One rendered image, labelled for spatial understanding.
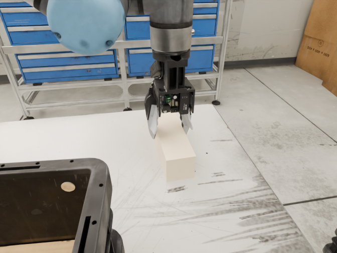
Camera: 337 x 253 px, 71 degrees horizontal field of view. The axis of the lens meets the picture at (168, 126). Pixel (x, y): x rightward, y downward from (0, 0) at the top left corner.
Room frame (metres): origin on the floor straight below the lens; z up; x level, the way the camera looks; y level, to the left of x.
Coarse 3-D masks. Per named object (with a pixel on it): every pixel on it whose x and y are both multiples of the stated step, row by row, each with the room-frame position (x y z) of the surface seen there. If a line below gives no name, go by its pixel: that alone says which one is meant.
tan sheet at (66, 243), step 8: (72, 240) 0.14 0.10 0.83; (0, 248) 0.13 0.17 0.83; (8, 248) 0.13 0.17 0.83; (16, 248) 0.13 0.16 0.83; (24, 248) 0.13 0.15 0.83; (32, 248) 0.13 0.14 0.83; (40, 248) 0.13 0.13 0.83; (48, 248) 0.13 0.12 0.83; (56, 248) 0.13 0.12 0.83; (64, 248) 0.13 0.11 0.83; (72, 248) 0.13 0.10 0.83
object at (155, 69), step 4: (156, 60) 0.46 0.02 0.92; (152, 64) 0.50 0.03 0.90; (156, 64) 0.46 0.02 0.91; (160, 64) 0.45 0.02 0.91; (152, 68) 0.50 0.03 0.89; (156, 68) 0.46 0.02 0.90; (160, 68) 0.44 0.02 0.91; (152, 72) 0.50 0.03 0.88; (156, 72) 0.47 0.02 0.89; (152, 76) 0.51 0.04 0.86
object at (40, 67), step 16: (16, 16) 1.72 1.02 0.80; (32, 16) 1.74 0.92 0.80; (16, 32) 1.72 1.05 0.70; (32, 32) 1.73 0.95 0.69; (48, 32) 1.75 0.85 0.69; (32, 64) 1.72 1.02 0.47; (48, 64) 1.74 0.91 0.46; (64, 64) 1.76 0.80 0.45; (80, 64) 1.79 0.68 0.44; (96, 64) 1.80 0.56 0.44; (112, 64) 1.81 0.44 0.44; (32, 80) 1.72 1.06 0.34; (48, 80) 1.74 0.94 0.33; (64, 80) 1.76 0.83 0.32
